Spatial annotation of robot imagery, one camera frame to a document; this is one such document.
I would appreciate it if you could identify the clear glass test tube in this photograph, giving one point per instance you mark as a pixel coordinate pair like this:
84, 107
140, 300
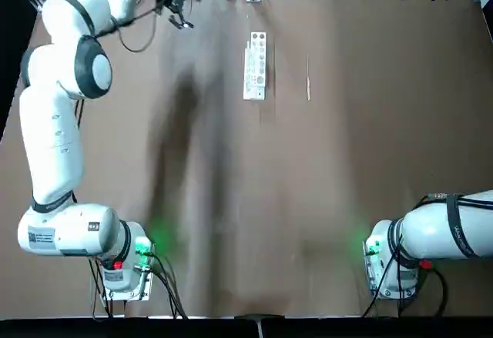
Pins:
248, 45

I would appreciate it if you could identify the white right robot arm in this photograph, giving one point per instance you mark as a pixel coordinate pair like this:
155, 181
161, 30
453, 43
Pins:
431, 234

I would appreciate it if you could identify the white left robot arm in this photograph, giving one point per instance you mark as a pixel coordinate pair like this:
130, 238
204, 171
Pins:
54, 153

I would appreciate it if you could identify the white test tube rack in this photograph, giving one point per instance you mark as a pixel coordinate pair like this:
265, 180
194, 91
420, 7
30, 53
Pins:
254, 93

